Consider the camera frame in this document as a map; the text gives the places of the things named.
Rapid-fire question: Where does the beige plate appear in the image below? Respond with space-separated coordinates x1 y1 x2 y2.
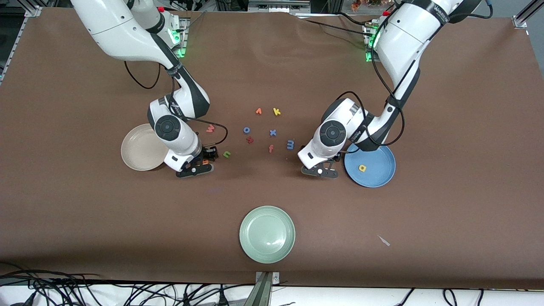
121 123 172 171

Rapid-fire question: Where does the blue plate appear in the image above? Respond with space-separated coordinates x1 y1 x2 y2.
344 142 397 188

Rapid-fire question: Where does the green plate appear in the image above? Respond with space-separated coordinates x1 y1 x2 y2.
239 206 296 264

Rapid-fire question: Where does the brown table cover sheet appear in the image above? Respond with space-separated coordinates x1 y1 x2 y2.
0 8 544 289

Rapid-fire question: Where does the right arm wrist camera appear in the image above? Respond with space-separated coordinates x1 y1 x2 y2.
176 163 214 179

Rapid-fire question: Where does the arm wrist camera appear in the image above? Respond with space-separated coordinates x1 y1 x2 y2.
176 163 214 179
301 164 339 179

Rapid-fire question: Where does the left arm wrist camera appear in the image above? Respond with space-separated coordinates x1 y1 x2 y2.
301 164 339 179

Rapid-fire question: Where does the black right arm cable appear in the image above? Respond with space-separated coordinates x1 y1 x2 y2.
124 59 229 147

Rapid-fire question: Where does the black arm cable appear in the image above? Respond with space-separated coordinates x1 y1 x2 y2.
124 59 229 147
338 17 406 147

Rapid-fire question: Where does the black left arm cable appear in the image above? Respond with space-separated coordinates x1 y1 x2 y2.
338 17 406 147

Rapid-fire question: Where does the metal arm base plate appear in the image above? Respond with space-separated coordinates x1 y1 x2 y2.
363 23 381 63
169 17 190 58

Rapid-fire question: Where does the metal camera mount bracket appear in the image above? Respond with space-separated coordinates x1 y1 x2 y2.
244 272 281 306

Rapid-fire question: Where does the aluminium frame bar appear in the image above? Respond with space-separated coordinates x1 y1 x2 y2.
248 0 312 12

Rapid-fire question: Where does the aluminium table rail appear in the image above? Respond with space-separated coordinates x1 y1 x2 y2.
0 5 42 85
512 0 544 28

